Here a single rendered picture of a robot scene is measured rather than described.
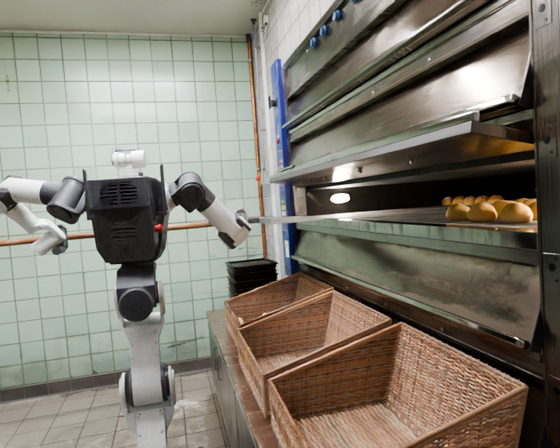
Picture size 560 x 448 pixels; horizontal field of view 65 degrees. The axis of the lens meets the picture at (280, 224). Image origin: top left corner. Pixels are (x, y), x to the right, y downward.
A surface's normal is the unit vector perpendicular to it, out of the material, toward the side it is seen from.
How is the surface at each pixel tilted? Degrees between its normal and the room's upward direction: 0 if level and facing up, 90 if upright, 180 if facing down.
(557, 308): 90
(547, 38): 90
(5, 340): 90
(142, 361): 81
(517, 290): 70
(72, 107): 90
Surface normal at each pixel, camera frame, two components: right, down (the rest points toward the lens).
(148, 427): 0.19, -0.35
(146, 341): 0.22, -0.13
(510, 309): -0.93, -0.26
